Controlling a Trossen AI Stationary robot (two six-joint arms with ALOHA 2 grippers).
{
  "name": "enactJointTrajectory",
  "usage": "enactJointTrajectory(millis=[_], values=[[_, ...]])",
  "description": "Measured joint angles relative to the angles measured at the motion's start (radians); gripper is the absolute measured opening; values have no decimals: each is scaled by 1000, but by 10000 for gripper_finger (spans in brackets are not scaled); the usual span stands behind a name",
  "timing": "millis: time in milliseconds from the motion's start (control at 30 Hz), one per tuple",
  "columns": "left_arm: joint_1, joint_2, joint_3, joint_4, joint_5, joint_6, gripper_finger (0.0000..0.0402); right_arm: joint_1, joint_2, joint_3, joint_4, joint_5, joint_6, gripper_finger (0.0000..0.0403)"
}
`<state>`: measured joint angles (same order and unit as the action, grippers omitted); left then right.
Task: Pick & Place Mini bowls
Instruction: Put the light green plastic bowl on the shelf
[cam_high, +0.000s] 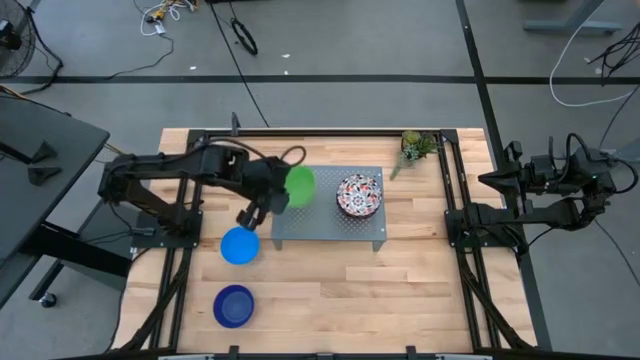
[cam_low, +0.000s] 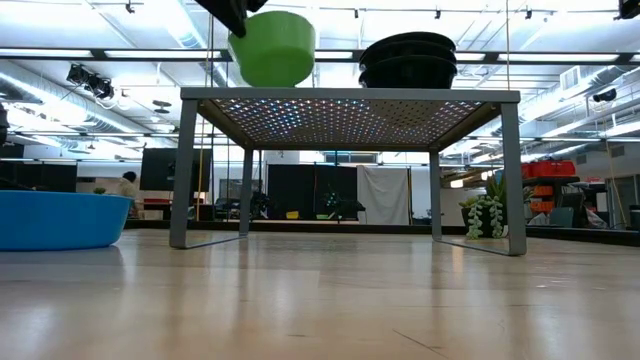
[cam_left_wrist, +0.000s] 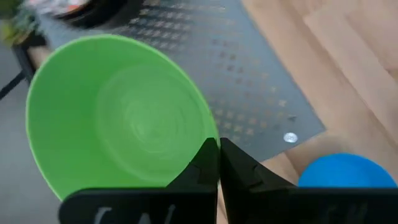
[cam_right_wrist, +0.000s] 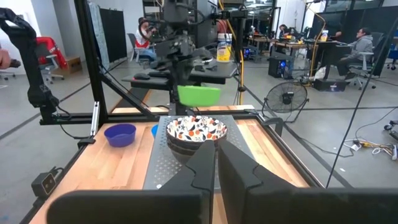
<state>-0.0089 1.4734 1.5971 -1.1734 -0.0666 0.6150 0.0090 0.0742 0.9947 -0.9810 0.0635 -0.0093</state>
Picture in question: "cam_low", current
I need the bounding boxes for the black track spotlights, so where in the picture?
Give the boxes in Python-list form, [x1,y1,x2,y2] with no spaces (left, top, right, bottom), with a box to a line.
[66,63,116,101]

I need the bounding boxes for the black screen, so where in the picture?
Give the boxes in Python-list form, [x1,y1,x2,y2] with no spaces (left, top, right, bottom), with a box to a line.
[0,143,79,194]

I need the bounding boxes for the light blue plastic bowl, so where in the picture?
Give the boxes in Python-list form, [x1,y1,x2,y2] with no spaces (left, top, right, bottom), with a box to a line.
[0,189,135,252]

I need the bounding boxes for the yellow cable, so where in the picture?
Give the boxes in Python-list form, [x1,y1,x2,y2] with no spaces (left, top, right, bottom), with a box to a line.
[196,117,207,206]

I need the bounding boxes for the white hanging cloth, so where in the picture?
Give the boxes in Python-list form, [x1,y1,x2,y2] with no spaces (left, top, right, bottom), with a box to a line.
[356,165,412,226]

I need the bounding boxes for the person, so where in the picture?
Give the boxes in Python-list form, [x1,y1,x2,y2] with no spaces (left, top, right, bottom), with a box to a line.
[116,170,142,220]

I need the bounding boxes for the potted succulent plant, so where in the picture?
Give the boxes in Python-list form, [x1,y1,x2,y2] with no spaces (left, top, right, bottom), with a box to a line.
[458,173,509,241]

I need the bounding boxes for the red storage bins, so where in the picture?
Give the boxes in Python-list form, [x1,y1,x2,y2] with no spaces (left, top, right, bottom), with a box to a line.
[521,159,577,179]

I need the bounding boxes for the black partition panel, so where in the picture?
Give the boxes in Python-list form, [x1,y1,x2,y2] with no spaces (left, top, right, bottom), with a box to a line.
[267,163,359,220]

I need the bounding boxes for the orange storage bins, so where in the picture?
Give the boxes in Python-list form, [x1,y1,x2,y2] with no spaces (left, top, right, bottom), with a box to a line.
[530,185,555,214]

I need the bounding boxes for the grey perforated metal shelf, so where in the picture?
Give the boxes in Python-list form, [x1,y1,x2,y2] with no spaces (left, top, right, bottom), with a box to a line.
[168,86,529,257]

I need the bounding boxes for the black monitor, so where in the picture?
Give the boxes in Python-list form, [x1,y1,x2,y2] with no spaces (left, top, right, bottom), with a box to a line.
[139,147,214,192]

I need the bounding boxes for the green plastic bowl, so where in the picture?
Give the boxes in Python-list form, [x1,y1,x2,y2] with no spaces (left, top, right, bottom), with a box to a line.
[227,10,320,89]

